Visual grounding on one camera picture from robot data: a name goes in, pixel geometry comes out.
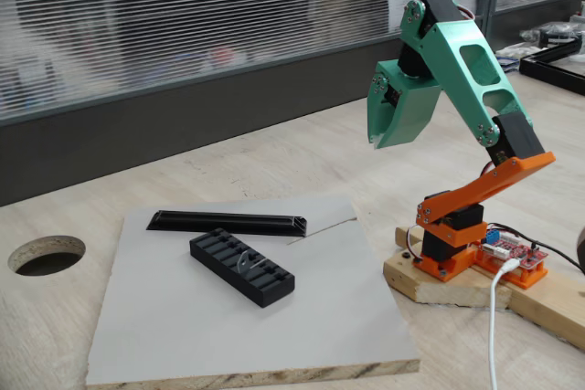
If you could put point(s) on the black rectangular frame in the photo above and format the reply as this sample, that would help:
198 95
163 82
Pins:
548 68

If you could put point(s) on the wooden base plank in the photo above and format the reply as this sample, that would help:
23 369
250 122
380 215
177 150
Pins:
457 291

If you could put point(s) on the small metal bracket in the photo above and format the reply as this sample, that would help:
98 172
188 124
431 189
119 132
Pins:
243 264

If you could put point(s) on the long black profile rail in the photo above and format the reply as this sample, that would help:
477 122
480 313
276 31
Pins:
219 221

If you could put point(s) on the green gripper with servo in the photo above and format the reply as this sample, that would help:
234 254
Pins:
408 112

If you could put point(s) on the orange controller mount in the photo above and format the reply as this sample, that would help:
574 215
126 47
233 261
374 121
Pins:
530 278

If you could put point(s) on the grey wooden board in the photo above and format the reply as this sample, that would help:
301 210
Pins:
183 326

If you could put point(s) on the black ribbed rectangular block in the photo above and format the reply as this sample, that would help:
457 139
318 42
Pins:
269 291

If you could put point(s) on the white packet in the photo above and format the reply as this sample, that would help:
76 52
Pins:
514 49

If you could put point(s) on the dark round object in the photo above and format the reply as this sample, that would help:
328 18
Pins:
582 248

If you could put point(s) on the wooden block with screws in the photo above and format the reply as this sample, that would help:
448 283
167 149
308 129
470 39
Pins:
404 244

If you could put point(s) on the clear bags with parts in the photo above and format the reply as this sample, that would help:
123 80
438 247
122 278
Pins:
555 34

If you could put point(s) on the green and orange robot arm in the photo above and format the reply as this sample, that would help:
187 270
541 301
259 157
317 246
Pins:
443 38

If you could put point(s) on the long wooden plank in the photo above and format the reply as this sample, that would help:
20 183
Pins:
548 308

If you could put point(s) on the stack of blue cards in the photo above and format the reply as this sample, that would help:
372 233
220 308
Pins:
507 65

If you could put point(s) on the red controller board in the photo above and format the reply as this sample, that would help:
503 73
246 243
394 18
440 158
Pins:
512 250

